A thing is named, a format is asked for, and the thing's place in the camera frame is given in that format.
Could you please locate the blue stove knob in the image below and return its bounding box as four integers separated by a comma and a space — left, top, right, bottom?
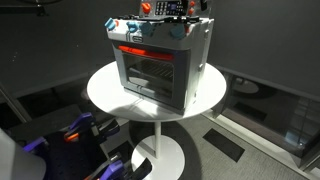
126, 20, 140, 34
170, 23, 187, 40
104, 17, 116, 31
139, 22, 155, 38

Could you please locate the grey toy stove oven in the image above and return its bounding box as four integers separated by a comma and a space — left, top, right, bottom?
105, 0, 215, 116

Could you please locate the orange panel knob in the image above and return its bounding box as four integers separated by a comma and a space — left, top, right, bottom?
141, 2, 152, 15

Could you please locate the glass partition panel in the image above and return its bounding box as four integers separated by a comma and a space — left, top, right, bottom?
213, 66, 320, 171

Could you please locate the large black floor panel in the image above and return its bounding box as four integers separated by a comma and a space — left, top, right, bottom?
203, 128, 246, 163

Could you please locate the purple black bar clamp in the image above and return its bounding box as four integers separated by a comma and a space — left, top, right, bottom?
23, 136, 48, 153
63, 112, 121, 144
89, 157, 153, 180

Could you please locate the black robot mounting stand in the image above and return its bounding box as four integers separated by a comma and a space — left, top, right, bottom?
6, 103, 114, 180

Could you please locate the grey diagonal metal bar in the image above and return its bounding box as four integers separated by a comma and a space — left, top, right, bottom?
0, 83, 32, 124

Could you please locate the white round pedestal table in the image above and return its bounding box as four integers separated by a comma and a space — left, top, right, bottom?
86, 60, 228, 180

